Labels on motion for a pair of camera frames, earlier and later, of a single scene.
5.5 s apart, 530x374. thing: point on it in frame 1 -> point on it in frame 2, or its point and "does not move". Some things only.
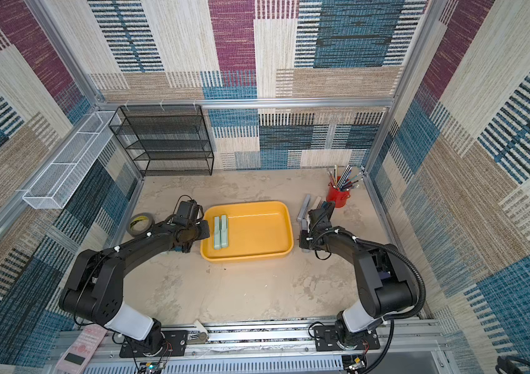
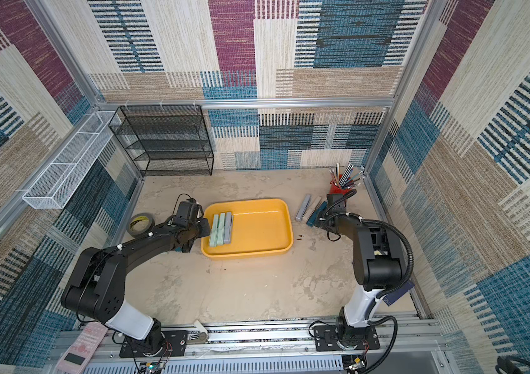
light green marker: [224, 231] does not move
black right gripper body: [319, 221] -> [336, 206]
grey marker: [304, 226] -> [228, 228]
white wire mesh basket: [51, 190] does not move
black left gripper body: [199, 231] does not move
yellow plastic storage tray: [257, 231] does not move
